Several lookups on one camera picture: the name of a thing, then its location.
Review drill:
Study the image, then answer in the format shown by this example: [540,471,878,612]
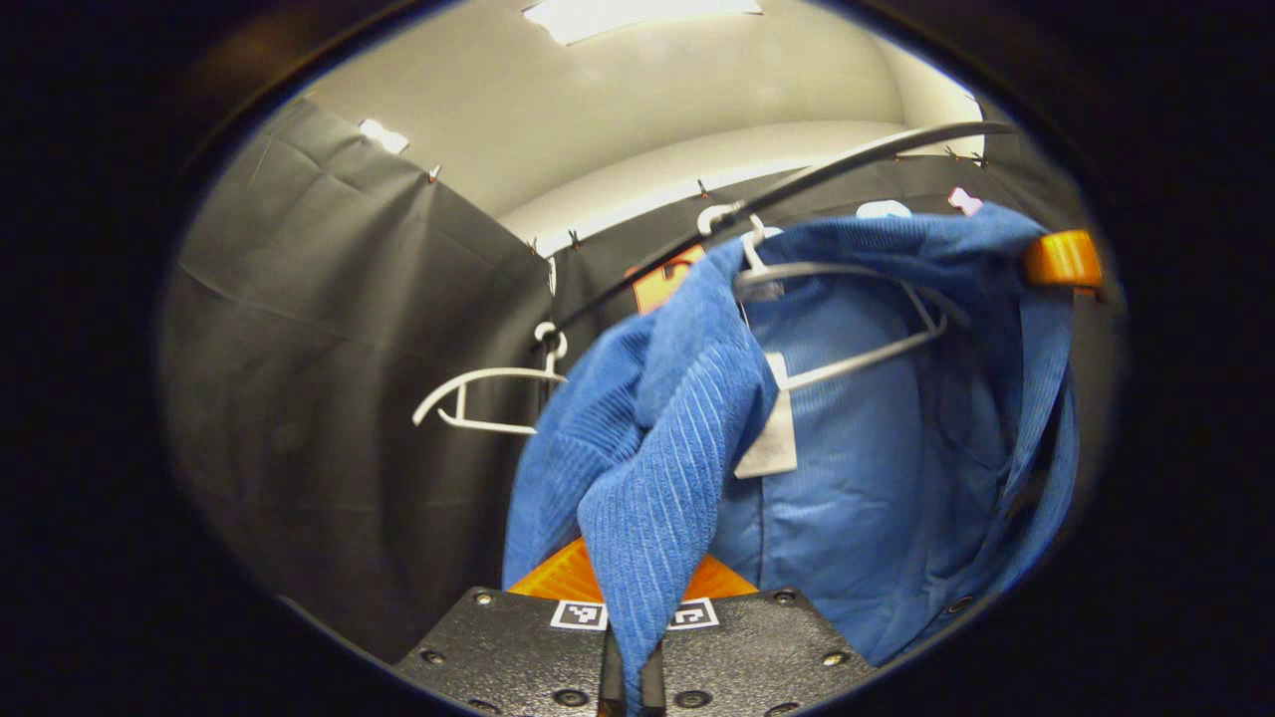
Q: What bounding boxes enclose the small ceiling light panel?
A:
[357,119,410,155]

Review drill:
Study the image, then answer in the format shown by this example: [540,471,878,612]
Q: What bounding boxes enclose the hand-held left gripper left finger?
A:
[393,538,611,717]

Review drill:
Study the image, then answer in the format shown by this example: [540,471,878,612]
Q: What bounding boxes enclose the white plastic clothes hanger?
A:
[411,321,571,437]
[695,204,972,391]

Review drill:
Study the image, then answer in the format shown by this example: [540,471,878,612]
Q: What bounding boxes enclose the large ceiling light panel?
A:
[523,0,763,47]

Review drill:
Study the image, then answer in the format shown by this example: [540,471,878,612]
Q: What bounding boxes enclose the black backdrop cloth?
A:
[159,95,1127,663]

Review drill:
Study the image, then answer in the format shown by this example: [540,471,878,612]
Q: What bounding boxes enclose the blue corduroy jacket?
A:
[501,204,1082,716]

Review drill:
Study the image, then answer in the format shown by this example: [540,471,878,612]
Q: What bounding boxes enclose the black clothes rack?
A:
[538,119,1019,399]

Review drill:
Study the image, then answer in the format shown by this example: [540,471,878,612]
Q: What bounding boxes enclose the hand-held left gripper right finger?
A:
[642,553,880,717]

